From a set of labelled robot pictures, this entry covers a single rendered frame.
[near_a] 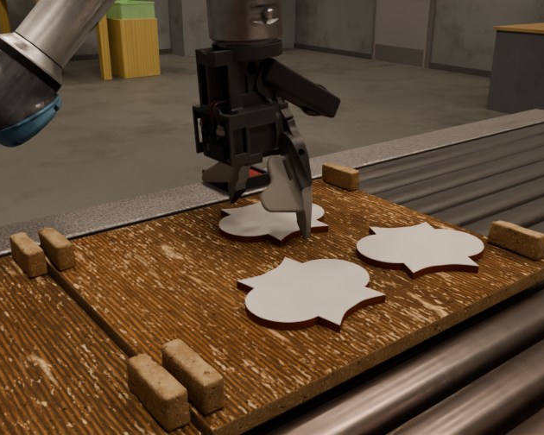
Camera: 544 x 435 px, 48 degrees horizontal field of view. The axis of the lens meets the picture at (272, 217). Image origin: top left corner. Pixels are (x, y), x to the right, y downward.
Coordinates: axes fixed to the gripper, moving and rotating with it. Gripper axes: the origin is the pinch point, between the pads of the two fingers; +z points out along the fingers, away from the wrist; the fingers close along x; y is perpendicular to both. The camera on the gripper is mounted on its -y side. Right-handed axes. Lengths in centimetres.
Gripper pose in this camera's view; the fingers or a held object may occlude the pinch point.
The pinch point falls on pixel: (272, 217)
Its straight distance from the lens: 71.5
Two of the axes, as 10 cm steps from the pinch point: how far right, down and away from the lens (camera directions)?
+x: 6.0, 2.9, -7.4
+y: -8.0, 2.7, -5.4
